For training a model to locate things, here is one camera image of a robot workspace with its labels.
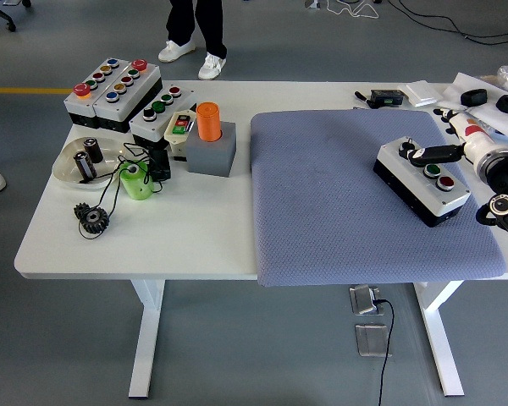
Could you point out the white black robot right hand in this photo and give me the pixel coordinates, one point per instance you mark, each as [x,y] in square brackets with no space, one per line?
[474,131]

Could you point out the white four-button control box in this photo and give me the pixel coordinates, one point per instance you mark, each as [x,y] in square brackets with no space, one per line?
[448,199]
[152,127]

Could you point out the five-button box with mushroom button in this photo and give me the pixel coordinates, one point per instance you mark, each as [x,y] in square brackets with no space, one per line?
[118,112]
[74,108]

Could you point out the white paper sheets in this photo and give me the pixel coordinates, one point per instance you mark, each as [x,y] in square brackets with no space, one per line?
[487,116]

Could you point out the black module with green connector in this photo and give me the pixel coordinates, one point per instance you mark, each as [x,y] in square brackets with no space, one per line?
[387,97]

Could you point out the grey-blue textured mat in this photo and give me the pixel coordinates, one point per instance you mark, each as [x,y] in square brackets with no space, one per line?
[321,254]

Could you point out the silver floor socket box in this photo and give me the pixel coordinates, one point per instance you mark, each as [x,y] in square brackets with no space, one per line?
[362,300]
[372,340]

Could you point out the white table leg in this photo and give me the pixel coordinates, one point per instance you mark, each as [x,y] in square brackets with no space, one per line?
[146,338]
[440,338]

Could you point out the orange cylinder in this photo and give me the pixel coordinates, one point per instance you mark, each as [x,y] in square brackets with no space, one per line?
[208,122]

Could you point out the grey square block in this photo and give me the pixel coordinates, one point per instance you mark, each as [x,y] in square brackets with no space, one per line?
[209,158]

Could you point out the person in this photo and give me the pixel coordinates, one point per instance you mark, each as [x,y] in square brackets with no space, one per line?
[211,25]

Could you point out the black power adapter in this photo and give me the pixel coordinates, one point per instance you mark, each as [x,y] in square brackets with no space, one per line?
[161,167]

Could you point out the green plastic spool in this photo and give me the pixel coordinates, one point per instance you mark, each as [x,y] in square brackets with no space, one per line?
[137,186]

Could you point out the dark cylindrical capacitor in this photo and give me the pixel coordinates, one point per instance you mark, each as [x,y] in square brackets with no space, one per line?
[84,166]
[94,150]

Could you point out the large dark metal gear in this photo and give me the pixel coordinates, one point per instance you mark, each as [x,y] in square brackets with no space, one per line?
[95,222]

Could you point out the small dark metal gear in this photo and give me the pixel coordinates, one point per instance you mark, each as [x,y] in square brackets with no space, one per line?
[80,210]

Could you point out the clear shallow plate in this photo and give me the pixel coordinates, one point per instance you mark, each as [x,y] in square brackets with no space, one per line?
[65,169]

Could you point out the yellow floor tape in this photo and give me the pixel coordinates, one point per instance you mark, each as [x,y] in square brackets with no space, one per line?
[25,90]

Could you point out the black office chair base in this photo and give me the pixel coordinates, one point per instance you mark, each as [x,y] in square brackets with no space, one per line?
[4,14]

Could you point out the cream switch box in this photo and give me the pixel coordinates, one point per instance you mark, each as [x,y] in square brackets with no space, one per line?
[172,137]

